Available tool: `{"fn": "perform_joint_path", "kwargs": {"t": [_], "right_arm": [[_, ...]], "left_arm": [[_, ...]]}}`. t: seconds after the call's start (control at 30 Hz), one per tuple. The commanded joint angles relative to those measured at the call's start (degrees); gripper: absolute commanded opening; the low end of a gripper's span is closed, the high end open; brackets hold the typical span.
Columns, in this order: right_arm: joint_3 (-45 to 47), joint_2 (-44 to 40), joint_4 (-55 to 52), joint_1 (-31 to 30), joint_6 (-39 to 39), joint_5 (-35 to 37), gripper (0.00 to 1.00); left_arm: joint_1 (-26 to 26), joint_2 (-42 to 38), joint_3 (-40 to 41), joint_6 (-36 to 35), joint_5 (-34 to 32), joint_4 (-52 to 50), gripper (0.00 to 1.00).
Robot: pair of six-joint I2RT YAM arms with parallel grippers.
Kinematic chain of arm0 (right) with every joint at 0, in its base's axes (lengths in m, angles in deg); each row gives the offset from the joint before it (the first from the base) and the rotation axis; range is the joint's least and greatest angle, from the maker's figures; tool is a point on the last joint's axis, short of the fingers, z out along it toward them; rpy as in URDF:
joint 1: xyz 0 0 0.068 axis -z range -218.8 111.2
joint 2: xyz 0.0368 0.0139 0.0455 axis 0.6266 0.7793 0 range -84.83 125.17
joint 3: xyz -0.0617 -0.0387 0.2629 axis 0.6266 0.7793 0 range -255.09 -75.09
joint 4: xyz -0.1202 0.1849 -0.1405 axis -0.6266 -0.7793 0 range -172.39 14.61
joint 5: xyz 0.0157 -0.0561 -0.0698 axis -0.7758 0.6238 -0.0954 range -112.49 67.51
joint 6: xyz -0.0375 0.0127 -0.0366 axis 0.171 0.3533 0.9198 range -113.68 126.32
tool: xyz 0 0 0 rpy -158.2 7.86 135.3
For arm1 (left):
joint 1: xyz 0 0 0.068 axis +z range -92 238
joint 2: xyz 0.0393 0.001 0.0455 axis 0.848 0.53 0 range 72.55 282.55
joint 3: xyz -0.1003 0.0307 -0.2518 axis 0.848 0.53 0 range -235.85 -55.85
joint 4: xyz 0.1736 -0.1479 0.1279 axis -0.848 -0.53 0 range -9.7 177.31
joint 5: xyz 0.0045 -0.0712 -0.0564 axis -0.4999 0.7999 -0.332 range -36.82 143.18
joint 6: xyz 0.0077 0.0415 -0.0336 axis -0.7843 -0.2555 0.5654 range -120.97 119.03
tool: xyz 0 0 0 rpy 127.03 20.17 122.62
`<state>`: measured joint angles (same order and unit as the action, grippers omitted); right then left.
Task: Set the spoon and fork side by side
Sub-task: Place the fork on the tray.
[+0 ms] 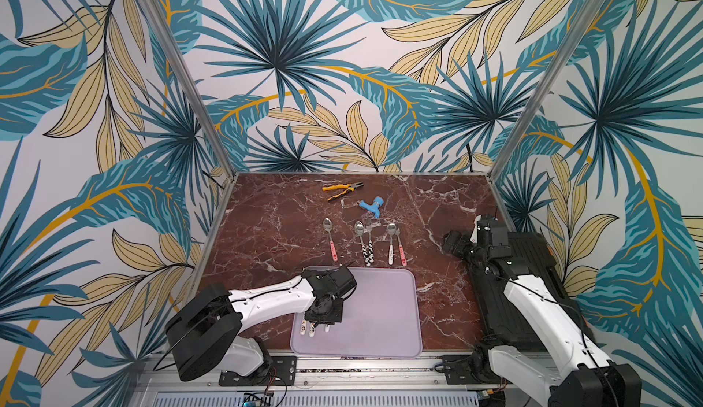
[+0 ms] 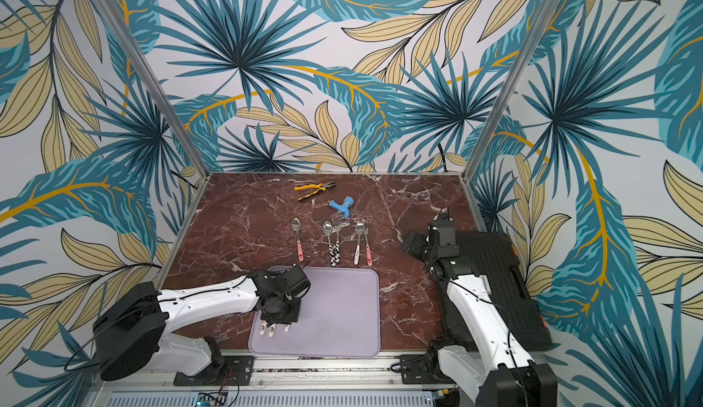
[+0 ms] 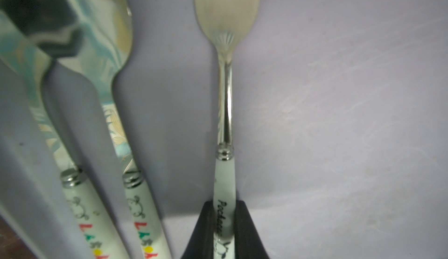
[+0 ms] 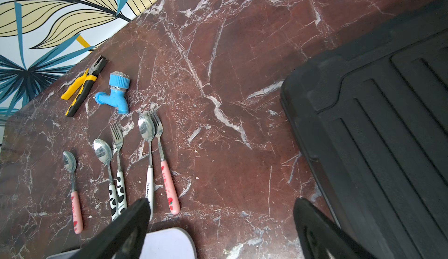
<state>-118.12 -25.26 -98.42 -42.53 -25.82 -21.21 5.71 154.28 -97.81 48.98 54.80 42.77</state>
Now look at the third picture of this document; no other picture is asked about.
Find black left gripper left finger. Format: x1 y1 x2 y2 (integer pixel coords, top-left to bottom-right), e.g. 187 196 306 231
181 201 214 259

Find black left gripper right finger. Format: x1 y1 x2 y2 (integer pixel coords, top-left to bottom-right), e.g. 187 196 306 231
234 200 269 259

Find spoon with white printed handle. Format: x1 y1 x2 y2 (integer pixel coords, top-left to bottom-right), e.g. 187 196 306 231
60 0 172 259

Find fork with white printed handle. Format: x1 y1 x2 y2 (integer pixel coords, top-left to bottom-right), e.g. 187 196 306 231
1 0 128 259

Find lilac placemat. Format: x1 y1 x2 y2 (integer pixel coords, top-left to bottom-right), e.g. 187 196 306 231
0 0 448 259

